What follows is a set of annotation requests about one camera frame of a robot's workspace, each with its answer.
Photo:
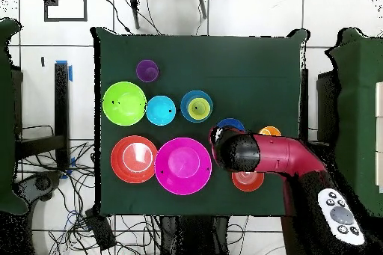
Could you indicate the small dark blue bowl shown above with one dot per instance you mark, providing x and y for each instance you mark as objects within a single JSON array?
[{"x": 230, "y": 124}]

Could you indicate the yellow plastic cup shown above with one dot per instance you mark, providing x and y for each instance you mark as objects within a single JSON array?
[{"x": 199, "y": 110}]

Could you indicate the large pink bowl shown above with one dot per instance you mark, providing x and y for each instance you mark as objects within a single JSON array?
[{"x": 182, "y": 162}]

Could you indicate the medium blue bowl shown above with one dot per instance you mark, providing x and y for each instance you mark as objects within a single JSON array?
[{"x": 185, "y": 105}]

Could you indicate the small cyan bowl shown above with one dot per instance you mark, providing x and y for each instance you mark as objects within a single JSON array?
[{"x": 158, "y": 113}]

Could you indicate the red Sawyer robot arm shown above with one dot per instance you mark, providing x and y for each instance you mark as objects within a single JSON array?
[{"x": 281, "y": 153}]

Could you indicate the orange plastic cup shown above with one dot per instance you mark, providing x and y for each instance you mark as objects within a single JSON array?
[{"x": 270, "y": 131}]

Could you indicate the small orange bowl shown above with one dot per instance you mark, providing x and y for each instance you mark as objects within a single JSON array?
[{"x": 247, "y": 183}]

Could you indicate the dark green table cloth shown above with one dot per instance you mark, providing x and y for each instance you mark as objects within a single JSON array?
[{"x": 194, "y": 57}]

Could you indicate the purple plastic cup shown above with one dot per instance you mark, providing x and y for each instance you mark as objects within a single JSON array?
[{"x": 147, "y": 72}]

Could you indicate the large lime green bowl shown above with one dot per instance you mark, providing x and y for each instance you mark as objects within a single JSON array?
[{"x": 124, "y": 110}]

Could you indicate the large red-orange bowl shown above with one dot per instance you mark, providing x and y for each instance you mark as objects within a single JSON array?
[{"x": 119, "y": 162}]

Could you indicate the green covered side table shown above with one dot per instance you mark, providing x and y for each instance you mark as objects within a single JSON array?
[
  {"x": 4, "y": 117},
  {"x": 356, "y": 102}
]

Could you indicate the black power strip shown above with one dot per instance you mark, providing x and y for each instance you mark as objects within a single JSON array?
[{"x": 101, "y": 232}]

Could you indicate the black metal stand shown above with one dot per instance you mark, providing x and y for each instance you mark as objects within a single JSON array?
[{"x": 61, "y": 102}]

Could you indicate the blue tape strip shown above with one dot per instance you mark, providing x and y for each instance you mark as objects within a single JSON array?
[{"x": 70, "y": 73}]

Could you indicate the grey chair base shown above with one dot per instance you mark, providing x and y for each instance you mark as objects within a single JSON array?
[{"x": 42, "y": 183}]

